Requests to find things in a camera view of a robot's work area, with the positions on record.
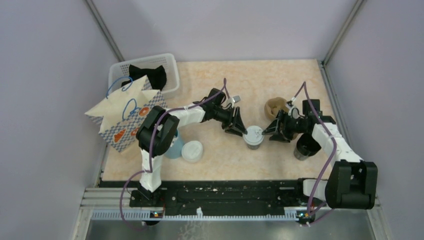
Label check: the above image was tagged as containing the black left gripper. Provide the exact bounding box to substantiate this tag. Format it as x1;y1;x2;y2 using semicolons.
212;106;247;137

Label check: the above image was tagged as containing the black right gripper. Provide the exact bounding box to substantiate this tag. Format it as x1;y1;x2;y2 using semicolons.
262;110;309;143

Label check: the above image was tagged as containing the single dark plastic cup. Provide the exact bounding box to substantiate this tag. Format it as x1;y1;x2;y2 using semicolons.
245;141;262;150

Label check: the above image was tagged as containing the brown pulp cup carrier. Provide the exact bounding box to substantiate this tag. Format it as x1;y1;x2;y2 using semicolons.
264;97;289;121

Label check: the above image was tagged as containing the stack of white lids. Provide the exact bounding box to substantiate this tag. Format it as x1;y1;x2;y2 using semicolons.
181;140;204;163

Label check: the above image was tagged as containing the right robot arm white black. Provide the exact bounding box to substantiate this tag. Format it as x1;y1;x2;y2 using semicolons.
262;99;378;210

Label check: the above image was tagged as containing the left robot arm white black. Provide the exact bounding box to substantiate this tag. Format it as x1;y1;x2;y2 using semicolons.
135;88;248;207

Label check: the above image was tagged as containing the blue straw holder cup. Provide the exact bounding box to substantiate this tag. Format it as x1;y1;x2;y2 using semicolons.
164;131;185;159

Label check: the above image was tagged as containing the black cloth in basket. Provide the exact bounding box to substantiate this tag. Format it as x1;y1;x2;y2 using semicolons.
128;65;167;91

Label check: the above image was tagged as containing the patterned paper gift bag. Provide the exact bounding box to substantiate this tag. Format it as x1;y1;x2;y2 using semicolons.
84;75;168;154

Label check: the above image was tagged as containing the white plastic basket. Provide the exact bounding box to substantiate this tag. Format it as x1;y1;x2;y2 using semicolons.
108;53;180;100

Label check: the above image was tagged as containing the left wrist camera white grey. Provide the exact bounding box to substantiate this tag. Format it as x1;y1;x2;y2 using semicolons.
229;95;241;105

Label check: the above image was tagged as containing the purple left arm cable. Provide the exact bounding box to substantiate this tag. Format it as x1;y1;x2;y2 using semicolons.
119;78;233;232

